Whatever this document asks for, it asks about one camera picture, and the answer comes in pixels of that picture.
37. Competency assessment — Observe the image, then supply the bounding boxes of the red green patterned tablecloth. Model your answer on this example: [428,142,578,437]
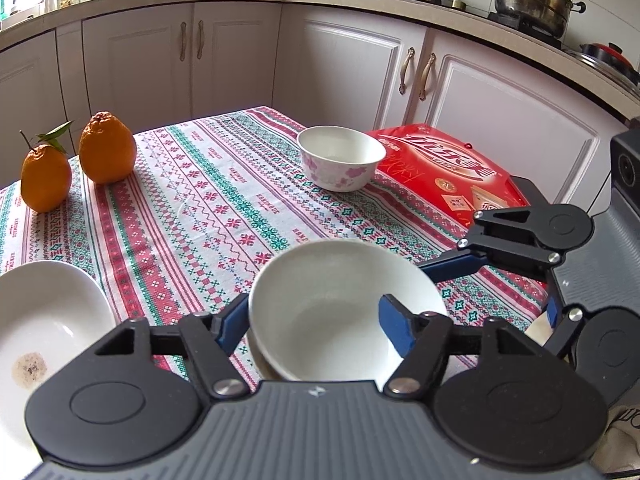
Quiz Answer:
[0,106,548,391]

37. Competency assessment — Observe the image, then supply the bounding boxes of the black gas stove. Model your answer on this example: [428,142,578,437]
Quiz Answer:
[380,0,568,41]

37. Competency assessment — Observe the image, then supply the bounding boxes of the cream printed clothing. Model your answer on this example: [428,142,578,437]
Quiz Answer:
[592,402,640,476]

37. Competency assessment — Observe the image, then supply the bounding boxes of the orange with leaf stem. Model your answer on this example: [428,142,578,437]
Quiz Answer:
[20,121,74,213]

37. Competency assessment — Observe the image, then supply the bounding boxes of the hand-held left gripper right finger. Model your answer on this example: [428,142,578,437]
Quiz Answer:
[378,294,531,401]

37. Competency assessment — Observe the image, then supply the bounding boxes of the steel stockpot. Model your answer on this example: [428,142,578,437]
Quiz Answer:
[486,0,587,37]

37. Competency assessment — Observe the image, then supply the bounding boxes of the red printed gift box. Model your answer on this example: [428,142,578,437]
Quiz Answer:
[364,122,532,241]

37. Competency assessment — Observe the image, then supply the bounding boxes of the white kitchen cabinets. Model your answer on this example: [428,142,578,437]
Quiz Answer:
[0,0,631,221]

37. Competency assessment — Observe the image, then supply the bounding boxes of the white fruit-print plate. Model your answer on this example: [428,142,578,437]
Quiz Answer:
[0,260,118,466]

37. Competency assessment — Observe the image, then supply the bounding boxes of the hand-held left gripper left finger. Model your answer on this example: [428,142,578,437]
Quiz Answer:
[92,292,258,401]

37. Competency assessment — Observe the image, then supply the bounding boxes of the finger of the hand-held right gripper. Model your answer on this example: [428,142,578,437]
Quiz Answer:
[417,206,563,285]
[542,296,587,361]

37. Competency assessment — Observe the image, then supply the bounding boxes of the bumpy-top orange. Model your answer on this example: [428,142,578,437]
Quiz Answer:
[79,111,137,185]

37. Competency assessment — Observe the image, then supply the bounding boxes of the red lidded pot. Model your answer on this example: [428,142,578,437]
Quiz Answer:
[580,42,640,86]

